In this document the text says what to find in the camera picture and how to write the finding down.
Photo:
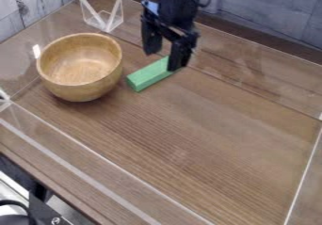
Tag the green rectangular block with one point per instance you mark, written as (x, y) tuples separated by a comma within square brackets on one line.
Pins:
[(147, 76)]

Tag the clear acrylic enclosure wall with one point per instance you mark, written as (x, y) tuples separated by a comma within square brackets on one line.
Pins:
[(174, 156)]

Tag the black metal clamp bracket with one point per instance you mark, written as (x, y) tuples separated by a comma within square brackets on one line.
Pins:
[(43, 214)]

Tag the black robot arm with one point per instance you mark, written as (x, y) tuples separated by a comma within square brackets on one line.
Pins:
[(167, 19)]

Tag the wooden bowl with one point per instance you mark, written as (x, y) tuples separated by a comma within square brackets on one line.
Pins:
[(80, 66)]

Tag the clear acrylic corner bracket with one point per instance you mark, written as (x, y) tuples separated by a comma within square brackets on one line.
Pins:
[(103, 20)]

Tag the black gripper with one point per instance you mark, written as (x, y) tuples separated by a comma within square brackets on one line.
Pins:
[(167, 19)]

